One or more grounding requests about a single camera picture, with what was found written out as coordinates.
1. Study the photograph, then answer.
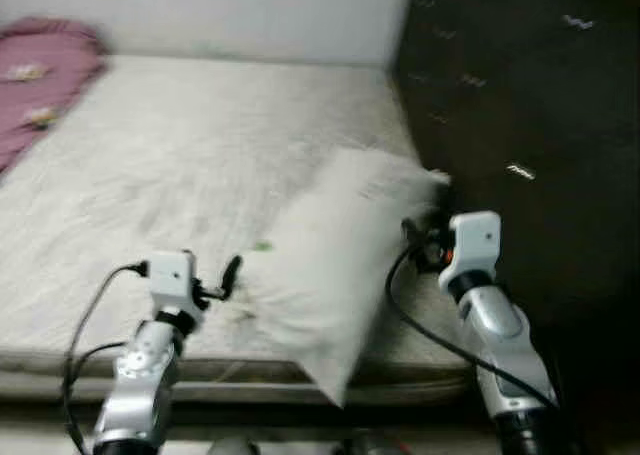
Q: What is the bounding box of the white pillow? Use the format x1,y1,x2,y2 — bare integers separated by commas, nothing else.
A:
240,147,451,408

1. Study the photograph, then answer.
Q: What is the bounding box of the white quilted mattress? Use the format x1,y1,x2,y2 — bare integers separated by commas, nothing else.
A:
0,55,471,406

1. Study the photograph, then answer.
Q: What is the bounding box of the dark patterned curtain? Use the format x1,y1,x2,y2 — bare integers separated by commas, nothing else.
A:
390,0,640,455

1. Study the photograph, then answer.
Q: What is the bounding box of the grey robot left leg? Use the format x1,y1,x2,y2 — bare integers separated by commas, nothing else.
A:
205,437,261,455

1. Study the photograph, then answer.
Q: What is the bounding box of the mauve printed blanket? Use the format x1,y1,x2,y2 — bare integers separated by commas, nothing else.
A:
0,17,109,176

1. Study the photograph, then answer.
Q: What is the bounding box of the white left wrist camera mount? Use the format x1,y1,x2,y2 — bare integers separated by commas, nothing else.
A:
147,250,198,321

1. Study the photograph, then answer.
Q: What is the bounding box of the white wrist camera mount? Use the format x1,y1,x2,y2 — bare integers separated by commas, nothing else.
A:
147,250,198,321
438,211,503,291

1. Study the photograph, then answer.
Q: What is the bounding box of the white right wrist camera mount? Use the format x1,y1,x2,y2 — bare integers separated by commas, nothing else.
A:
438,211,503,291

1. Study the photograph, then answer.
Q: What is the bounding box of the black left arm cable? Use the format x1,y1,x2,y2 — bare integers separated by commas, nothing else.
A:
62,260,151,451

